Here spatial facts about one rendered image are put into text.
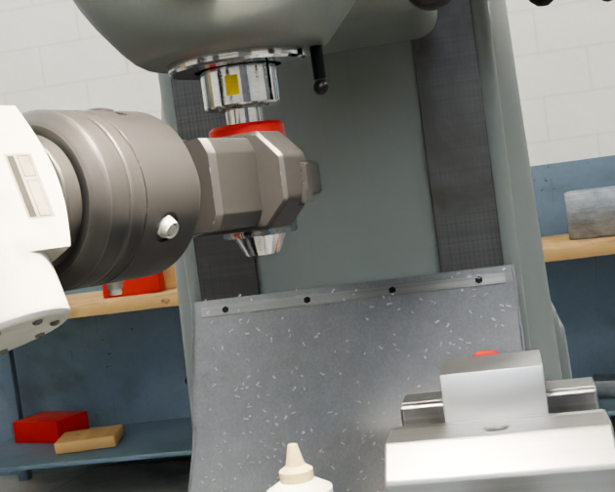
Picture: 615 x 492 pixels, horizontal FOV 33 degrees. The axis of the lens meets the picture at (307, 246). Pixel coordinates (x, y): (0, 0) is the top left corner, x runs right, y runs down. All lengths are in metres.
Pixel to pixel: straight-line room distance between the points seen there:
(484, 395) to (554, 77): 4.27
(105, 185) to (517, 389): 0.27
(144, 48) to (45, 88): 4.69
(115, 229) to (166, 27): 0.14
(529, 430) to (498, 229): 0.44
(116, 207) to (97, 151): 0.03
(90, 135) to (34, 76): 4.82
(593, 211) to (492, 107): 3.34
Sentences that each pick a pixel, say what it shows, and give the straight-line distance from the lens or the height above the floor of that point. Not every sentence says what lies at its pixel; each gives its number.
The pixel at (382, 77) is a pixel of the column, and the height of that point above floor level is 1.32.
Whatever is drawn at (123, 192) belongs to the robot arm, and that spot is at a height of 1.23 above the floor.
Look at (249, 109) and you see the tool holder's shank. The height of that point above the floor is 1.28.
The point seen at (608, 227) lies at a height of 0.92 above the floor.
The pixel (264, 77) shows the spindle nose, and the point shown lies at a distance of 0.63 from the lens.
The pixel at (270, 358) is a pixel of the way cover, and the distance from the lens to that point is 1.00.
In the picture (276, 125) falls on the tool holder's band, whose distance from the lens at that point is 0.63.
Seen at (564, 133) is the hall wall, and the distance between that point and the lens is 4.85.
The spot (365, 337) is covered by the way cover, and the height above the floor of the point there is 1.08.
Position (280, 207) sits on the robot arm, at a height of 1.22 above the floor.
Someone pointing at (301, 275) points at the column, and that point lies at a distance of 1.02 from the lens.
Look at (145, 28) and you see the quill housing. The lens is 0.58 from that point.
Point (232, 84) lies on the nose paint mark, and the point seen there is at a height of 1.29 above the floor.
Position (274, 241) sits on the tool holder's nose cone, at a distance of 0.63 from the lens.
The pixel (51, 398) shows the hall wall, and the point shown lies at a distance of 5.38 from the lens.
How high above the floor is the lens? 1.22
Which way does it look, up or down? 3 degrees down
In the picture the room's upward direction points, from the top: 8 degrees counter-clockwise
